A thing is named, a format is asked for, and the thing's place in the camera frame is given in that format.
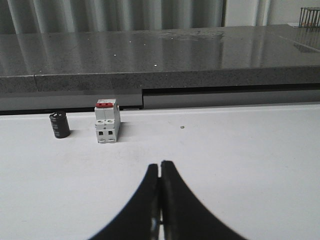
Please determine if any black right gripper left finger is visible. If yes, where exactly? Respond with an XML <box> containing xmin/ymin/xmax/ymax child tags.
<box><xmin>92</xmin><ymin>164</ymin><xmax>160</xmax><ymax>240</ymax></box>

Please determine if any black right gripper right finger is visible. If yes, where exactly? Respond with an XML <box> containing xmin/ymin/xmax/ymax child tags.
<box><xmin>160</xmin><ymin>160</ymin><xmax>244</xmax><ymax>240</ymax></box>

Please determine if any black cylindrical capacitor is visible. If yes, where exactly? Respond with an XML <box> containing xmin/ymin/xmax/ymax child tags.
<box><xmin>49</xmin><ymin>111</ymin><xmax>71</xmax><ymax>139</ymax></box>

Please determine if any grey stone countertop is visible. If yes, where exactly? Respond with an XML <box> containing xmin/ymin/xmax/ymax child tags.
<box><xmin>0</xmin><ymin>24</ymin><xmax>320</xmax><ymax>95</ymax></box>

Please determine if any grey pleated curtain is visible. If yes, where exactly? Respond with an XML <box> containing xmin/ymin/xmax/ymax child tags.
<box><xmin>0</xmin><ymin>0</ymin><xmax>271</xmax><ymax>35</ymax></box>

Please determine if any white circuit breaker red switch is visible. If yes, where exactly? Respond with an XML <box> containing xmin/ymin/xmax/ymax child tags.
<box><xmin>94</xmin><ymin>99</ymin><xmax>121</xmax><ymax>144</ymax></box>

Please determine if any dark wire rack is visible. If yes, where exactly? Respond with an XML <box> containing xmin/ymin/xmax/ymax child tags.
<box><xmin>298</xmin><ymin>7</ymin><xmax>320</xmax><ymax>28</ymax></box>

